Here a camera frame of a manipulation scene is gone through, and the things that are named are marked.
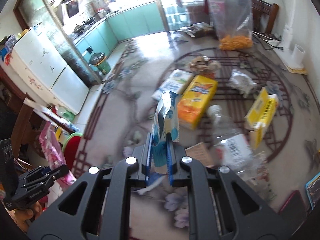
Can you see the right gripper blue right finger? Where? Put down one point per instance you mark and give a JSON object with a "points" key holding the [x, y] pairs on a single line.
{"points": [[220, 204]]}

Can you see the white desk lamp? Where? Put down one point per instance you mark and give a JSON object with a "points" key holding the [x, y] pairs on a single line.
{"points": [[292, 58]]}

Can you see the blue booklet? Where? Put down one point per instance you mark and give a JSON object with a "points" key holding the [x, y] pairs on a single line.
{"points": [[313, 191]]}

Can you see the white two-door refrigerator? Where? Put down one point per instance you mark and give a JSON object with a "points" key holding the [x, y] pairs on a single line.
{"points": [[38, 63]]}

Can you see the pink snack wrapper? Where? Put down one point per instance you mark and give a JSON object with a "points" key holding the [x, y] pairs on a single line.
{"points": [[53, 154]]}

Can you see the blue white snack wrapper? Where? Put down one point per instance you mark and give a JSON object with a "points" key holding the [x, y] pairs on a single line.
{"points": [[165, 121]]}

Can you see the red phone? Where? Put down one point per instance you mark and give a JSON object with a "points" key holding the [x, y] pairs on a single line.
{"points": [[293, 209]]}

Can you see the range hood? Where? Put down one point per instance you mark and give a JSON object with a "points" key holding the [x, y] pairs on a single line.
{"points": [[69, 8]]}

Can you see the items on top of refrigerator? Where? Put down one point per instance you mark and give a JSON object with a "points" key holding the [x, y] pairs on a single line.
{"points": [[7, 45]]}

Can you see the clear water bottle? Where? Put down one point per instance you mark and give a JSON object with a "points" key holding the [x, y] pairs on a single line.
{"points": [[233, 149]]}

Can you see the dark wooden chair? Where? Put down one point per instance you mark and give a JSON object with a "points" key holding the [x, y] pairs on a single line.
{"points": [[264, 16]]}

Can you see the white power strip with cables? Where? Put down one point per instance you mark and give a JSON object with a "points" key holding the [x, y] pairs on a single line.
{"points": [[267, 42]]}

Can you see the red green plastic stool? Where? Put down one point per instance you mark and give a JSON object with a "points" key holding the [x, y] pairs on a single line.
{"points": [[70, 148]]}

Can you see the carved wooden chair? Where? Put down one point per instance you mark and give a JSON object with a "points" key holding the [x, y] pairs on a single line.
{"points": [[27, 129]]}

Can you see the clear zip bag orange snacks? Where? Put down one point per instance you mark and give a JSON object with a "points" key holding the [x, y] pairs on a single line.
{"points": [[233, 23]]}

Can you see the yellow medicine box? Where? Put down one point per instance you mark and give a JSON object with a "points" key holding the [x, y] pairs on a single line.
{"points": [[259, 117]]}

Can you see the black wok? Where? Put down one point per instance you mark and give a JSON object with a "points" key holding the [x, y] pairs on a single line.
{"points": [[79, 29]]}

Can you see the teal kitchen cabinets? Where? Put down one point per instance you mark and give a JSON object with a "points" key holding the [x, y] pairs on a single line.
{"points": [[105, 35]]}

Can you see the brown cigarette pack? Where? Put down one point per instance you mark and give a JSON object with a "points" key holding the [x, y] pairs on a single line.
{"points": [[200, 153]]}

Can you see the colourful wrapper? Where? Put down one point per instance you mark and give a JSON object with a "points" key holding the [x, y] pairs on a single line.
{"points": [[204, 66]]}

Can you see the white paper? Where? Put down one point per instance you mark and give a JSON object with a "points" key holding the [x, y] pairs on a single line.
{"points": [[241, 82]]}

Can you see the white blue milk carton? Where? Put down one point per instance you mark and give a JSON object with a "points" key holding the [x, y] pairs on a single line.
{"points": [[177, 82]]}

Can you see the yellow orange drink carton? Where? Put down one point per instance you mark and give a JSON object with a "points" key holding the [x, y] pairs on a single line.
{"points": [[195, 101]]}

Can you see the person's left hand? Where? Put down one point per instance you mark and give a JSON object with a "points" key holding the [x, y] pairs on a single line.
{"points": [[21, 217]]}

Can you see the dark snack package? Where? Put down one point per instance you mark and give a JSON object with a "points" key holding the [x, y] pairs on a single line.
{"points": [[198, 30]]}

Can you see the green trash bin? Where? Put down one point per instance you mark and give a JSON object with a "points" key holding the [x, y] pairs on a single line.
{"points": [[99, 61]]}

